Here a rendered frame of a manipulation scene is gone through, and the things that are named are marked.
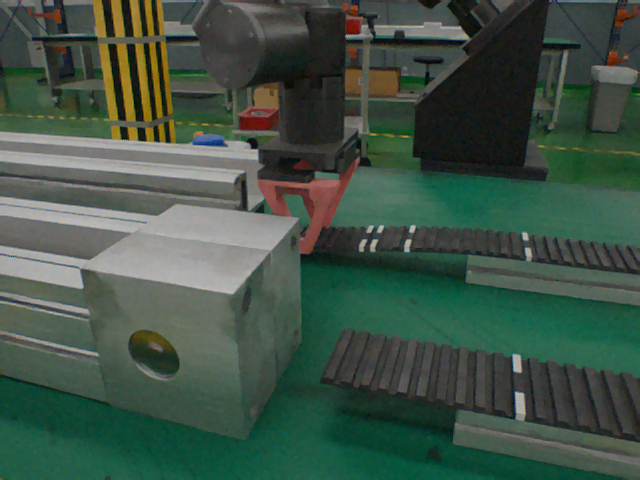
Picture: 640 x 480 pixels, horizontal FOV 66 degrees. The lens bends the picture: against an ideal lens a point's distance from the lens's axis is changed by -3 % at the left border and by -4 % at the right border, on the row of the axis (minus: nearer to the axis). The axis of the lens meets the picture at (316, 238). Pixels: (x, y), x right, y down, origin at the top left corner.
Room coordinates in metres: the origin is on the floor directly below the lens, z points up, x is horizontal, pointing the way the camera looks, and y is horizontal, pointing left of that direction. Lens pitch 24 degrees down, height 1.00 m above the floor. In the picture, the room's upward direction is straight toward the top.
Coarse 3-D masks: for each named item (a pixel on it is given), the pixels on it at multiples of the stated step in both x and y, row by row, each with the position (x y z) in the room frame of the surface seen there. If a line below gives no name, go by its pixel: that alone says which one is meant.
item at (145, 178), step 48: (0, 144) 0.58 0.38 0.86; (48, 144) 0.56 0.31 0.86; (96, 144) 0.55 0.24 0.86; (144, 144) 0.54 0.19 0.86; (0, 192) 0.50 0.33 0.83; (48, 192) 0.48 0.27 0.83; (96, 192) 0.46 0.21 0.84; (144, 192) 0.45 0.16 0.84; (192, 192) 0.44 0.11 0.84; (240, 192) 0.43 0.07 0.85
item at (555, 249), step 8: (544, 240) 0.41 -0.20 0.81; (552, 240) 0.41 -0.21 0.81; (560, 240) 0.40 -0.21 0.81; (544, 248) 0.39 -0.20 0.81; (552, 248) 0.38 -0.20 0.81; (560, 248) 0.39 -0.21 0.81; (552, 256) 0.37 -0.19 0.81; (560, 256) 0.37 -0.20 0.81; (568, 256) 0.37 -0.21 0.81; (552, 264) 0.36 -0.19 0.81; (560, 264) 0.36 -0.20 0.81; (568, 264) 0.36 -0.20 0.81
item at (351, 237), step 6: (348, 228) 0.46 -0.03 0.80; (354, 228) 0.46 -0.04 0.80; (360, 228) 0.45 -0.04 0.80; (348, 234) 0.44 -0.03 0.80; (354, 234) 0.44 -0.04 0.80; (360, 234) 0.44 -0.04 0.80; (342, 240) 0.43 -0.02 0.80; (348, 240) 0.43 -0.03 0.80; (354, 240) 0.43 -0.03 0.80; (336, 246) 0.42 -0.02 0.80; (342, 246) 0.42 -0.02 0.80; (348, 246) 0.41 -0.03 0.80; (354, 246) 0.41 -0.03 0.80
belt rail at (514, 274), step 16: (480, 256) 0.38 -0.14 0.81; (480, 272) 0.39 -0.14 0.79; (496, 272) 0.39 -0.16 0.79; (512, 272) 0.38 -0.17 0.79; (528, 272) 0.37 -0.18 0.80; (544, 272) 0.37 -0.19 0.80; (560, 272) 0.37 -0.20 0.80; (576, 272) 0.36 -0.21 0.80; (592, 272) 0.36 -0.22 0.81; (608, 272) 0.36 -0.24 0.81; (512, 288) 0.38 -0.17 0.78; (528, 288) 0.37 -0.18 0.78; (544, 288) 0.37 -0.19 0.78; (560, 288) 0.36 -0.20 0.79; (576, 288) 0.36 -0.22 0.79; (592, 288) 0.36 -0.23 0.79; (608, 288) 0.36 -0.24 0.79; (624, 288) 0.36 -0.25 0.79
